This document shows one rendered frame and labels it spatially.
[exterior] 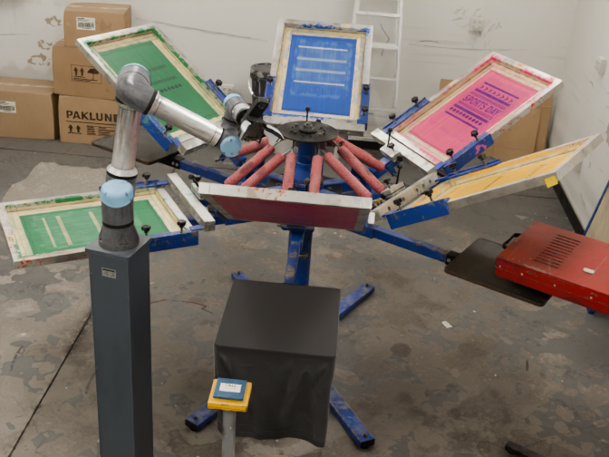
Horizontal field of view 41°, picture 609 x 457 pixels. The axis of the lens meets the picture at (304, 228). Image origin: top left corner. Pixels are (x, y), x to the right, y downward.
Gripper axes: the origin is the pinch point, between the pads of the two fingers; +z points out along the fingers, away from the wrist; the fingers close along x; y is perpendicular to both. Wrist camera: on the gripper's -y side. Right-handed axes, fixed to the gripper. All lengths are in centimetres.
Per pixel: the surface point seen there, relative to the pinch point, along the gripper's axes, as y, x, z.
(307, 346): 68, -30, 28
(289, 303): 68, -35, -1
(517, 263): 29, -119, 18
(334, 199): 8.9, -19.3, 25.9
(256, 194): 16.3, 3.3, 14.4
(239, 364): 82, -9, 22
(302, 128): 29, -67, -98
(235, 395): 73, 5, 50
